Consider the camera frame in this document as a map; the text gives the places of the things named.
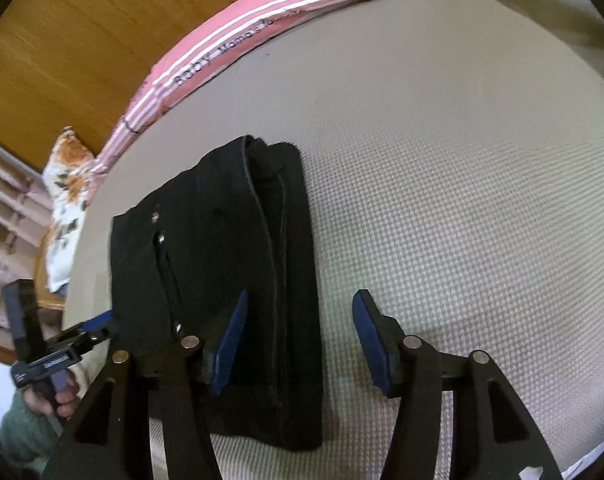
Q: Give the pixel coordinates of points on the beige bed mattress cover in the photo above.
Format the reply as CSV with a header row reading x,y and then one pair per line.
x,y
453,154

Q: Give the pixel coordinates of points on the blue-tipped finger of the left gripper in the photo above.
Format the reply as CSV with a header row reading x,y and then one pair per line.
x,y
101,328

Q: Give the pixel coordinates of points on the floral white orange pillow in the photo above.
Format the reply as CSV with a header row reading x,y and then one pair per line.
x,y
66,178

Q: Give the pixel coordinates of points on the black pants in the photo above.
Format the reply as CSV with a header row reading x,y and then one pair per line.
x,y
225,252

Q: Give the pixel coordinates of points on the wooden bamboo headboard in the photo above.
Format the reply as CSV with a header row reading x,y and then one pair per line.
x,y
81,35

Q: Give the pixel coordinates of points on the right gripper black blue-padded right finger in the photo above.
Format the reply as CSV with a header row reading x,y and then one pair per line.
x,y
494,434

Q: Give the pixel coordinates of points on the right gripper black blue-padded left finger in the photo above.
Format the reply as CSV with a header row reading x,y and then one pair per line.
x,y
109,435

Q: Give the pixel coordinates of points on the green sleeved forearm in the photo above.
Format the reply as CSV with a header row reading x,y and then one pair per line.
x,y
27,439

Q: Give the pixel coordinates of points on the pink striped long pillow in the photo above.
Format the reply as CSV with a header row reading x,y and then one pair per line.
x,y
197,58

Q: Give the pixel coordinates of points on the beige patterned curtain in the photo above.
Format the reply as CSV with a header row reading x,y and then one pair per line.
x,y
25,212

